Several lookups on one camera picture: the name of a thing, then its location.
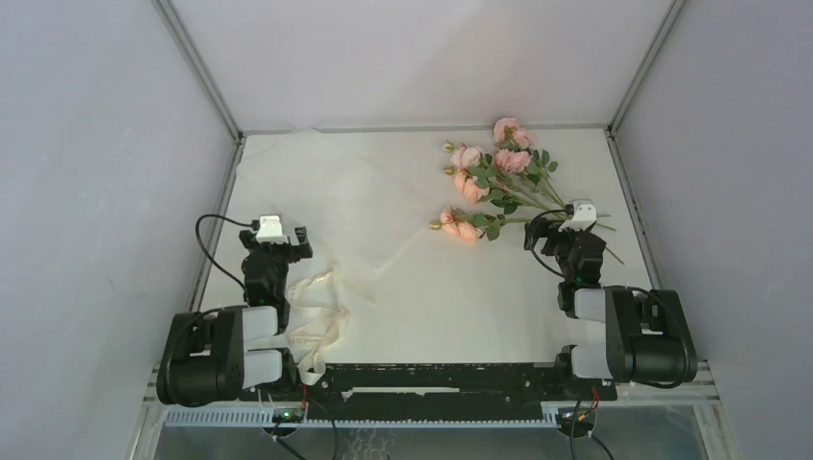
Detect translucent white wrapping paper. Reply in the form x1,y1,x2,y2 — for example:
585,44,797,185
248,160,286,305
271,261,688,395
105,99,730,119
238,129,447,309

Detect pink fake rose stem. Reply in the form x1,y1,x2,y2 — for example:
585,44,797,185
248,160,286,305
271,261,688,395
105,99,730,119
429,207,532,243
443,166,617,232
442,141,566,203
492,116,626,266

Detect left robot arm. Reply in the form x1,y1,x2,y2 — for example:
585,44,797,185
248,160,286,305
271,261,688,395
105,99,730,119
156,227,313,407

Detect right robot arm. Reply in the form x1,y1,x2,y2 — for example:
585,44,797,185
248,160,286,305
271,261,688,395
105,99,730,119
523,216,698,399

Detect cream printed ribbon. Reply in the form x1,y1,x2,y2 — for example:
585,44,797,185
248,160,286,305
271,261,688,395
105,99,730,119
285,269,349,386

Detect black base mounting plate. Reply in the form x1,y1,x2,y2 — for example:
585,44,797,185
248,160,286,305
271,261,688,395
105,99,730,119
239,362,617,421

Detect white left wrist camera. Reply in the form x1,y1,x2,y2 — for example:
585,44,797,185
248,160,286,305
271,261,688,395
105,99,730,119
255,215,289,244

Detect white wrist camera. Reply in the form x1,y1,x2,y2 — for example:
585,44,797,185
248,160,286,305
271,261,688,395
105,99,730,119
255,215,289,244
558,199,598,233

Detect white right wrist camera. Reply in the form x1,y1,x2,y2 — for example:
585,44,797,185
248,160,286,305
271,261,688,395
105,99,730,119
558,199,598,233

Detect white slotted cable duct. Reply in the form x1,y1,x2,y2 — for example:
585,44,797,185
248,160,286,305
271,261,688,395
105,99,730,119
164,405,572,428

